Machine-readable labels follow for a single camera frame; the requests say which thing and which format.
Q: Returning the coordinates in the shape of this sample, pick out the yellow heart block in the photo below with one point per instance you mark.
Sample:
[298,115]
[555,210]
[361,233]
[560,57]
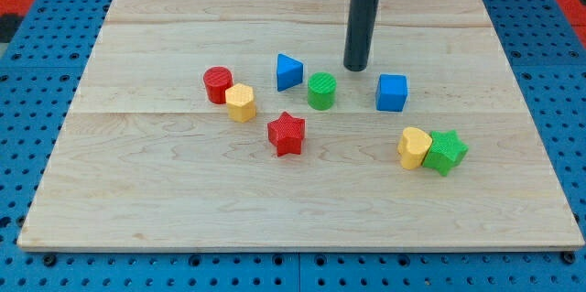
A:
[413,147]

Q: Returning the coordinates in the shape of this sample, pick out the red star block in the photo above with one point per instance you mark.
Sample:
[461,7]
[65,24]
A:
[287,133]

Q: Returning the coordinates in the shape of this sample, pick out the green cylinder block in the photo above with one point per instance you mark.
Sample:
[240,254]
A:
[321,91]

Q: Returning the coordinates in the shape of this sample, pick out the blue triangle block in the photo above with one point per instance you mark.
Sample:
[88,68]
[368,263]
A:
[289,72]

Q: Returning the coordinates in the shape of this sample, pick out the yellow hexagon block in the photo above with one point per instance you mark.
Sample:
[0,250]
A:
[240,101]

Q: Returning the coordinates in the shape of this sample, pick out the light wooden board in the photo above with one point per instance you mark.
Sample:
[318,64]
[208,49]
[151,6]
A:
[146,163]

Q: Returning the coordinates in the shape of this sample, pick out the red cylinder block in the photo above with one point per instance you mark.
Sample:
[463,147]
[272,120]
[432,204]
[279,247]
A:
[217,80]

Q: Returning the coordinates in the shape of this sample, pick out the blue cube block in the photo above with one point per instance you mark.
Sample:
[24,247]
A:
[391,93]

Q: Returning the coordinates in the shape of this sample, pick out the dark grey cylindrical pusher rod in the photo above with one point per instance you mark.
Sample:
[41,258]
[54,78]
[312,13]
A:
[359,33]

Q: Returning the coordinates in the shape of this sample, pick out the green star block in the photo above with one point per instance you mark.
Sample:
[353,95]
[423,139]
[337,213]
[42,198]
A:
[446,152]

